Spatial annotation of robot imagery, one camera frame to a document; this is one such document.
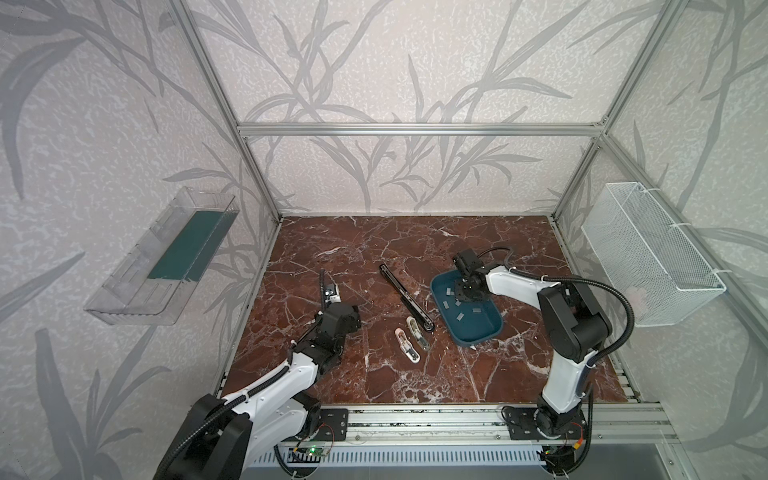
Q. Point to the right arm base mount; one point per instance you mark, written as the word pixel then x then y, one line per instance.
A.
pixel 541 423

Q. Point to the pink object in basket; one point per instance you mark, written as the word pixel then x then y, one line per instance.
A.
pixel 638 298

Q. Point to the aluminium front rail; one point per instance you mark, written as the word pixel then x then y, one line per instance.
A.
pixel 482 424

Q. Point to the slotted grey cable duct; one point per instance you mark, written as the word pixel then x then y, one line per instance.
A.
pixel 417 456

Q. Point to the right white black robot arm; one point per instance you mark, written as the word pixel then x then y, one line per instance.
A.
pixel 576 326

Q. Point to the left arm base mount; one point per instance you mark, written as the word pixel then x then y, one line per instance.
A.
pixel 326 424

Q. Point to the clear plastic wall bin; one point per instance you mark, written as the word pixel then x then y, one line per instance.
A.
pixel 128 296

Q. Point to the black stapler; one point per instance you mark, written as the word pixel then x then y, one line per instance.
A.
pixel 421 316

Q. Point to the green pad in bin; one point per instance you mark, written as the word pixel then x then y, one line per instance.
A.
pixel 190 253

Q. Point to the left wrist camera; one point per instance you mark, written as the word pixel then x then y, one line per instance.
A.
pixel 331 294

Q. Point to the teal plastic tray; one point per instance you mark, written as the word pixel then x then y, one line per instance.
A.
pixel 474 328

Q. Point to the white wire mesh basket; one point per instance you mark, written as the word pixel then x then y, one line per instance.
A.
pixel 638 244

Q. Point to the small green circuit board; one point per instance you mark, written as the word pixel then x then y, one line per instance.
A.
pixel 312 453

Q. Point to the beige stapler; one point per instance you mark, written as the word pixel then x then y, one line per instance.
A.
pixel 417 334

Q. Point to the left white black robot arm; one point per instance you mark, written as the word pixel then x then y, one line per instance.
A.
pixel 221 437

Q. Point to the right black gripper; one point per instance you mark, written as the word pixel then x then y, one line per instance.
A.
pixel 469 285

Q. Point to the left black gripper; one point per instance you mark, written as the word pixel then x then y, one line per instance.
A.
pixel 327 305

